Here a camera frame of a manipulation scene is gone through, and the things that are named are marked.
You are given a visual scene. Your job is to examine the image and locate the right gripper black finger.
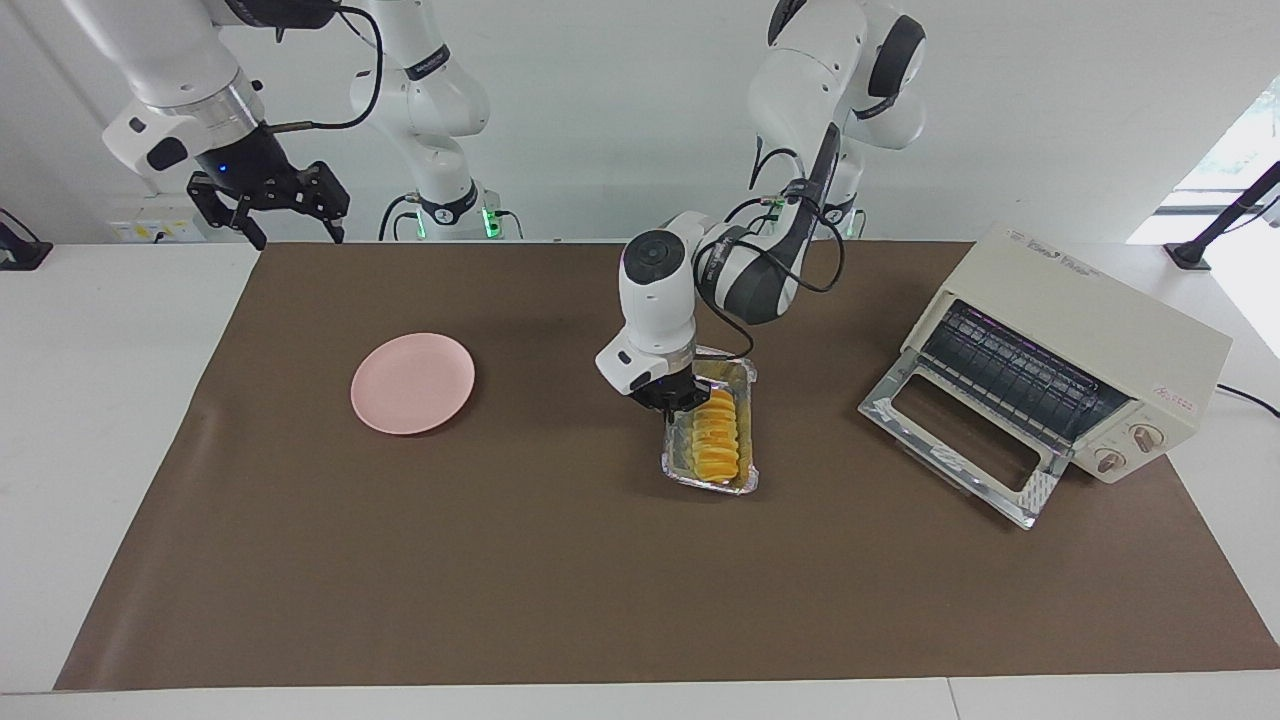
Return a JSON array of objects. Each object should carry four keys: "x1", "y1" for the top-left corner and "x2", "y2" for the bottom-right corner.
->
[
  {"x1": 188, "y1": 172, "x2": 268, "y2": 251},
  {"x1": 302, "y1": 160, "x2": 351, "y2": 244}
]

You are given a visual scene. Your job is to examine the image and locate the golden ridged bread loaf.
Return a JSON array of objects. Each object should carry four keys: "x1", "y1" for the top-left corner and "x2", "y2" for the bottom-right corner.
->
[{"x1": 690, "y1": 388, "x2": 743, "y2": 481}]

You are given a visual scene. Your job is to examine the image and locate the aluminium foil tray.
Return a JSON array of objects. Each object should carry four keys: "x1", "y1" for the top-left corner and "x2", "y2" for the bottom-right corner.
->
[{"x1": 660, "y1": 348, "x2": 761, "y2": 496}]

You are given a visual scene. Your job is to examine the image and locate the glass oven door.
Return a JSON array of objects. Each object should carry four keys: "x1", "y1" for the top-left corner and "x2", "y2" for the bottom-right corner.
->
[{"x1": 858, "y1": 350, "x2": 1073, "y2": 531}]

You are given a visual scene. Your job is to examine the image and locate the cream toaster oven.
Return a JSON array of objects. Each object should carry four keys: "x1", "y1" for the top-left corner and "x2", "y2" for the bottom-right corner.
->
[{"x1": 900, "y1": 222, "x2": 1234, "y2": 486}]

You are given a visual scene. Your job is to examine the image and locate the brown table mat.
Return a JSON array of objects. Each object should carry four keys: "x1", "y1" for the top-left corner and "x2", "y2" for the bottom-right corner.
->
[{"x1": 55, "y1": 240, "x2": 1280, "y2": 691}]

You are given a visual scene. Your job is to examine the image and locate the black desk clamp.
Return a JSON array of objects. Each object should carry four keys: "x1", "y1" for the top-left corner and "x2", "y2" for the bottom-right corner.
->
[{"x1": 0, "y1": 208, "x2": 53, "y2": 271}]

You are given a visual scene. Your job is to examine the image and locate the pink round plate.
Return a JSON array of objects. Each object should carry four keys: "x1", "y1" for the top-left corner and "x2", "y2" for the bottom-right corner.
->
[{"x1": 350, "y1": 333, "x2": 476, "y2": 436}]

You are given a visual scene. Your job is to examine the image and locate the white wall socket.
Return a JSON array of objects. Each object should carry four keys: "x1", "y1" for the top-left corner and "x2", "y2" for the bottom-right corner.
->
[{"x1": 108, "y1": 195, "x2": 206, "y2": 244}]

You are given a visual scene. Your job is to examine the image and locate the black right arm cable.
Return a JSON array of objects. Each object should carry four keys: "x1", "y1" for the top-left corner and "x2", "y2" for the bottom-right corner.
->
[{"x1": 260, "y1": 0, "x2": 386, "y2": 133}]

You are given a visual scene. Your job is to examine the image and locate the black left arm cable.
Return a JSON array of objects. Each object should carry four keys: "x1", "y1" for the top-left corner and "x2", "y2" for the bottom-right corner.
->
[{"x1": 695, "y1": 125, "x2": 851, "y2": 361}]

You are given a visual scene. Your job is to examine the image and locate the black camera stand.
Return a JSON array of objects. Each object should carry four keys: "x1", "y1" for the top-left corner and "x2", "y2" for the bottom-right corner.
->
[{"x1": 1165, "y1": 160, "x2": 1280, "y2": 271}]

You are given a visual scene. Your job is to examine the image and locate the black oven power cable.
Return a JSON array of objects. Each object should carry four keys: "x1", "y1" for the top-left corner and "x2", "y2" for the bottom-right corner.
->
[{"x1": 1218, "y1": 385, "x2": 1280, "y2": 419}]

